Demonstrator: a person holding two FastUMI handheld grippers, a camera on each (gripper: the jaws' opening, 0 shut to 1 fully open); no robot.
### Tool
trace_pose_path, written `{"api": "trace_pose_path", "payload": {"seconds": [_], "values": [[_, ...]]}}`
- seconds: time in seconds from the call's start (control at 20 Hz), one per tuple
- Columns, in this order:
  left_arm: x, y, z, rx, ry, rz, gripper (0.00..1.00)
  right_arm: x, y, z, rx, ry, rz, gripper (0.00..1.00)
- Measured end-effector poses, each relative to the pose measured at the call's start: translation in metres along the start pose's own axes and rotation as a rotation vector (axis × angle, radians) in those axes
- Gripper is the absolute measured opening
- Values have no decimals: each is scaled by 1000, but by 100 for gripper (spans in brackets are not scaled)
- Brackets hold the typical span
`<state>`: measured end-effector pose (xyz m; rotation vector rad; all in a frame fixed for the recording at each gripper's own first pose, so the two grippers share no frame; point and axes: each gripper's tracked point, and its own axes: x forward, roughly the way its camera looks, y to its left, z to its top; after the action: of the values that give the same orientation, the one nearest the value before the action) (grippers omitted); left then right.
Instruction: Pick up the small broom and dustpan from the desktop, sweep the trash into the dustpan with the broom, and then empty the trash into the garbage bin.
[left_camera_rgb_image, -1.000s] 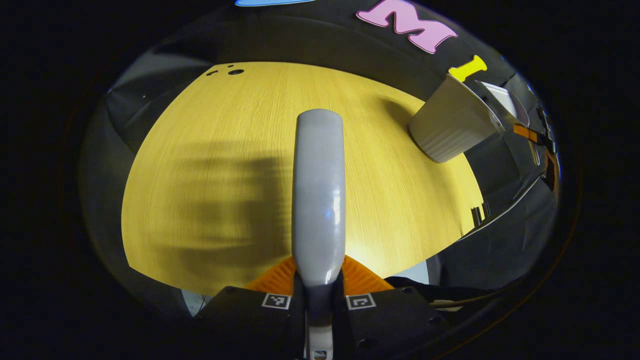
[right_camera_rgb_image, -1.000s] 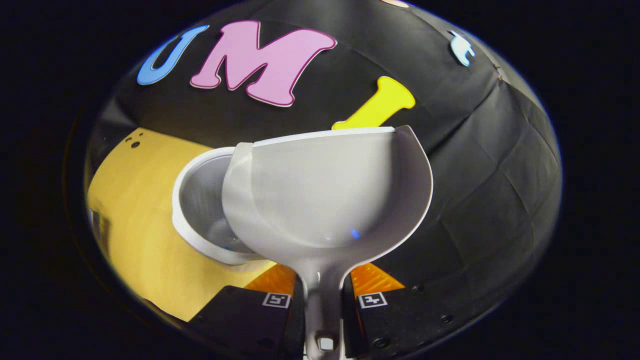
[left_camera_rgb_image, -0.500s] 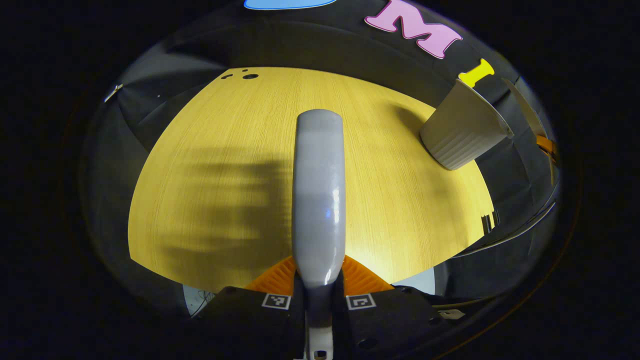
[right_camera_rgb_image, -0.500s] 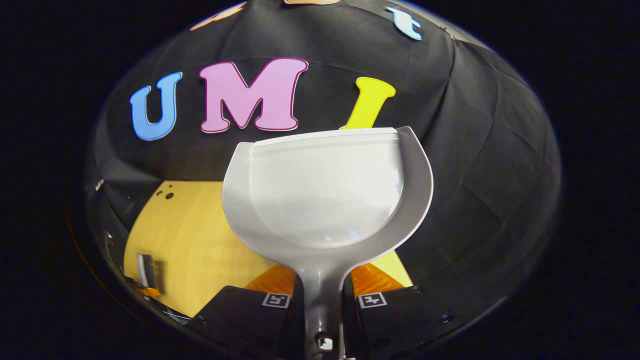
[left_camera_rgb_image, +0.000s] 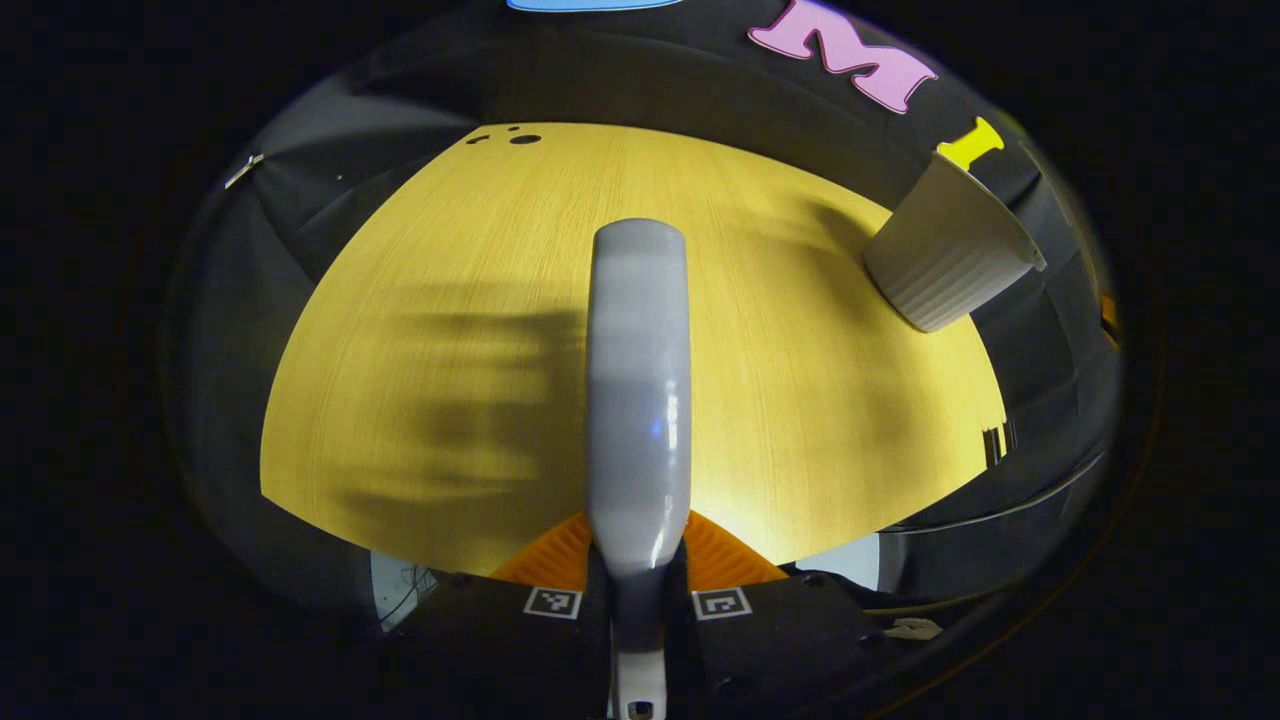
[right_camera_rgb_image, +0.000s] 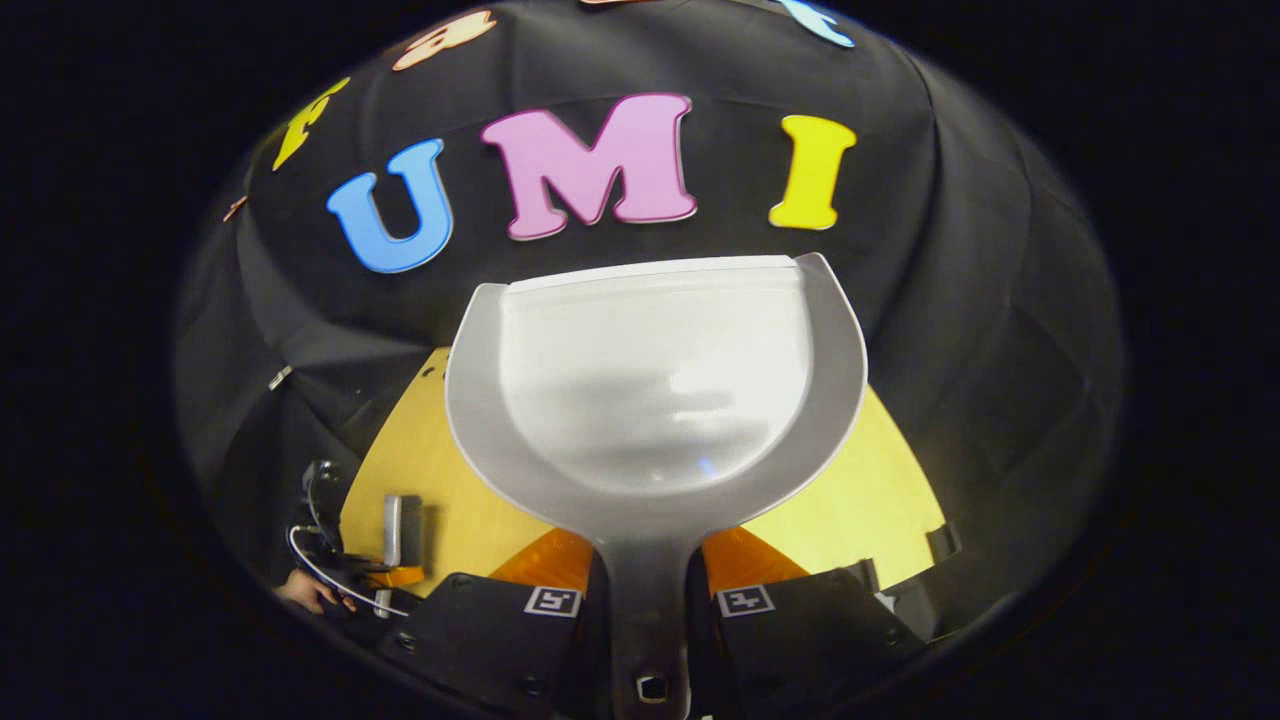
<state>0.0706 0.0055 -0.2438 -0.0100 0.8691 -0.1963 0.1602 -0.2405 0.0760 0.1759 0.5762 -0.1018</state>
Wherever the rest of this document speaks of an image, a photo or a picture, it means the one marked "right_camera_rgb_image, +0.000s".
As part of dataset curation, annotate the small grey broom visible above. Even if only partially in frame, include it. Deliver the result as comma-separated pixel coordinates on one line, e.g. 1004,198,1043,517
375,494,425,619

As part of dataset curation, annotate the white cable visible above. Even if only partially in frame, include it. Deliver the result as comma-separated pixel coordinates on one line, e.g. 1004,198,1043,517
288,525,411,618

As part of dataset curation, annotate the wooden desktop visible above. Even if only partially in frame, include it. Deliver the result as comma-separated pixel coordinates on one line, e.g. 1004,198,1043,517
338,347,949,601

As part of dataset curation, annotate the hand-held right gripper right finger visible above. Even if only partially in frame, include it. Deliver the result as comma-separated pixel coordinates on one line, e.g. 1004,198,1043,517
690,528,926,716

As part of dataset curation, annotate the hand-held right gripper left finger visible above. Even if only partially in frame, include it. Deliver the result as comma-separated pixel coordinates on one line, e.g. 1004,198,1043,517
385,530,611,716

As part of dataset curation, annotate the grey dustpan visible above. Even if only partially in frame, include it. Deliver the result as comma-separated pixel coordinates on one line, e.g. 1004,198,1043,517
444,252,869,720

